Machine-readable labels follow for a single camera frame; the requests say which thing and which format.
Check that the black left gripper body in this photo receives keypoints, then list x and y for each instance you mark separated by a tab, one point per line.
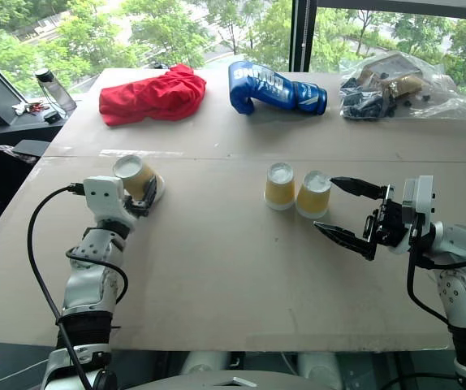
137	208

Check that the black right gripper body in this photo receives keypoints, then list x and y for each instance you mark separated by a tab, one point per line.
391	227

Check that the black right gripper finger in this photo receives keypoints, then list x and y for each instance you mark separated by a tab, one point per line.
346	239
359	187

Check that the yellow paper cup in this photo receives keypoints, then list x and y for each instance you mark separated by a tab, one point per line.
313	199
279	191
129	170

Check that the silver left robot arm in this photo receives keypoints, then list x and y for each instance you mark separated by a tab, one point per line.
89	280

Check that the red cloth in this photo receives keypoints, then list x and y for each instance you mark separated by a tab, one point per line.
152	97

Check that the clear plastic bag black parts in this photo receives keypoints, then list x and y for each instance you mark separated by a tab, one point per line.
440	101

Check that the dark flat tablet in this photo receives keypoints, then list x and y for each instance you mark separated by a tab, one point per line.
32	147

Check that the white rounded robot leg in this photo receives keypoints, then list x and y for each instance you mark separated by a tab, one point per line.
204	365
320	369

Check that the blue boxing glove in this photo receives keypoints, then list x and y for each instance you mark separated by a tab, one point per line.
265	87

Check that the clear water bottle black cap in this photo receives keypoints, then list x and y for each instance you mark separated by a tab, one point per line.
56	89

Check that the small red object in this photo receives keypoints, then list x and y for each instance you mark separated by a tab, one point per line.
38	107

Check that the small white crumpled object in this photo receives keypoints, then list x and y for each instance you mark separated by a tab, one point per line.
20	107

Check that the grey robot torso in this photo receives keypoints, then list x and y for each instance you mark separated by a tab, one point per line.
233	382

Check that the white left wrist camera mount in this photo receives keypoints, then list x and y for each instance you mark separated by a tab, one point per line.
103	195

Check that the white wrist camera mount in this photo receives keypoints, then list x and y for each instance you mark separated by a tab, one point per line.
417	195
103	195

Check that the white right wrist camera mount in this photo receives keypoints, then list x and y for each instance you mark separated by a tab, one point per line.
417	195

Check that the black window frame post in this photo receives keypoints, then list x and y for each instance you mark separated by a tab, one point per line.
303	36

